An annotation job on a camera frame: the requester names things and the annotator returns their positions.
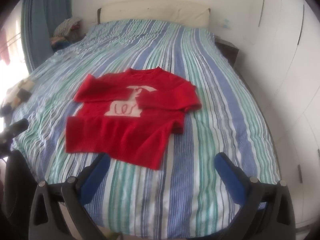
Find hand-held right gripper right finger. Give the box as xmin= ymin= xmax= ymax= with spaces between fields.
xmin=215 ymin=152 xmax=298 ymax=240

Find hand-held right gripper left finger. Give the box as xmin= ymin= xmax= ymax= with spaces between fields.
xmin=28 ymin=152 xmax=111 ymax=240

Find red knit sweater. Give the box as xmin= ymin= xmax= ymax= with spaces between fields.
xmin=65 ymin=67 xmax=202 ymax=171

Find pile of clothes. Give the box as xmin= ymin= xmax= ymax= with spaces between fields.
xmin=50 ymin=17 xmax=88 ymax=53

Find patterned cushion with black items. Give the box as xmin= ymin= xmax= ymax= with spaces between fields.
xmin=0 ymin=79 xmax=36 ymax=117

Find striped bed cover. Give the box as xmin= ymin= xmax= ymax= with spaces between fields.
xmin=11 ymin=19 xmax=282 ymax=240

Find blue curtain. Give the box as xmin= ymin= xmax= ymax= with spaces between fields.
xmin=21 ymin=0 xmax=74 ymax=74

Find dark wooden nightstand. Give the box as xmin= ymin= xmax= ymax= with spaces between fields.
xmin=215 ymin=40 xmax=240 ymax=67

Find white wardrobe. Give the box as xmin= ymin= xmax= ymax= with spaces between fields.
xmin=235 ymin=0 xmax=320 ymax=230

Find cream padded headboard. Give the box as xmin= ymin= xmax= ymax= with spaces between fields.
xmin=97 ymin=0 xmax=211 ymax=28

